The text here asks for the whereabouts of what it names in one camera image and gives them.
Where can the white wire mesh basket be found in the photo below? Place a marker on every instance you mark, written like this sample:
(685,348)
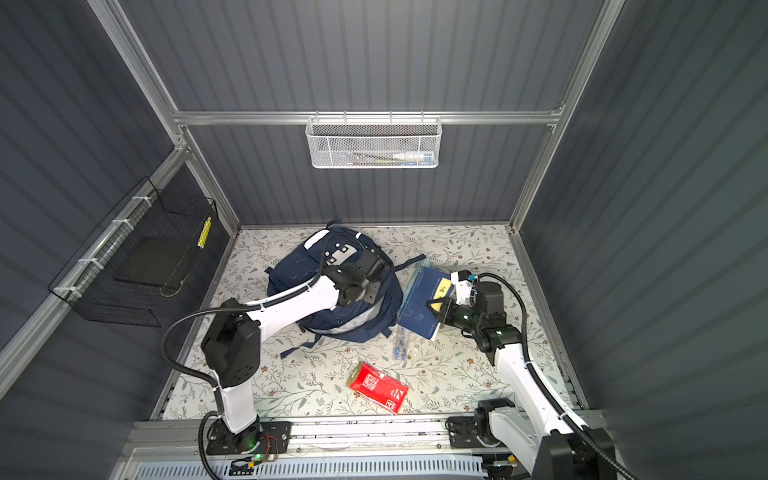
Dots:
(374,141)

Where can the navy blue student backpack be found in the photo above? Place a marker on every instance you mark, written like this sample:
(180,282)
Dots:
(299,293)

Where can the clear pack of pens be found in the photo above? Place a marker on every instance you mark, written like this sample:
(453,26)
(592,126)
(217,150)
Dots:
(401,344)

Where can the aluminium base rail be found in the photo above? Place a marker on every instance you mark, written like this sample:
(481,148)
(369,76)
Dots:
(347,434)

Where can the floral table mat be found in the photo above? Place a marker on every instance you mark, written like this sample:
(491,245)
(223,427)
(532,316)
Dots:
(445,375)

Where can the black wire wall basket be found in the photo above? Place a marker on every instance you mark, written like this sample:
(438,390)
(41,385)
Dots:
(133,271)

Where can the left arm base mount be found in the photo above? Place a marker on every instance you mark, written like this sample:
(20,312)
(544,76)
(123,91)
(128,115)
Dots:
(261,438)

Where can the red paper box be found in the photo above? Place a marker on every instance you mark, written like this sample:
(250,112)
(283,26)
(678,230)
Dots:
(378,387)

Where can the light teal pencil pouch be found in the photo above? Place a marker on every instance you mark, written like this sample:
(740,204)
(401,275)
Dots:
(444,270)

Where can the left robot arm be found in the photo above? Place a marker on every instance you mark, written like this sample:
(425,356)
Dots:
(232,349)

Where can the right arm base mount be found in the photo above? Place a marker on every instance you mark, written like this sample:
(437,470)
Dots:
(502,428)

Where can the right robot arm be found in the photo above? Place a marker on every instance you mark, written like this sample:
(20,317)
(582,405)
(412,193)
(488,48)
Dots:
(546,437)

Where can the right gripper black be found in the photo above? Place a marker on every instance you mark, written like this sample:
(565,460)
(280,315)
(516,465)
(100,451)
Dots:
(445,315)

